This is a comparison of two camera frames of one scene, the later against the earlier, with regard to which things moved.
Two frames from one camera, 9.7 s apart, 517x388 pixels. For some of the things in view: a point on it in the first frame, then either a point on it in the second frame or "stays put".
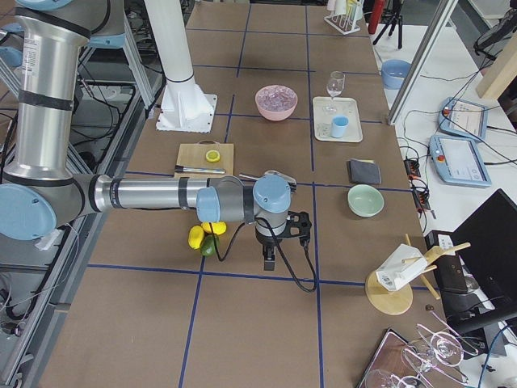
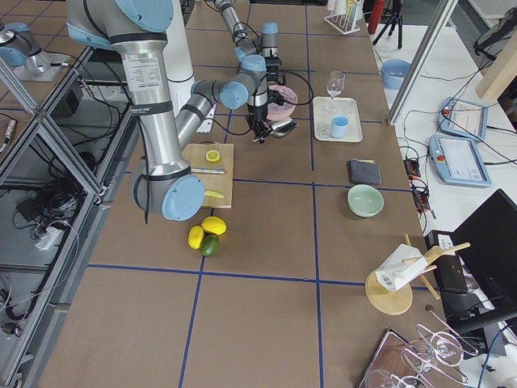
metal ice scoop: x=292 y=183 -> x=282 y=128
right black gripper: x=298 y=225 -> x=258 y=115
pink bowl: x=276 y=103 stays put
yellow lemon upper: x=218 y=227 stays put
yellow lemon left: x=195 y=236 stays put
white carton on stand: x=403 y=264 stays put
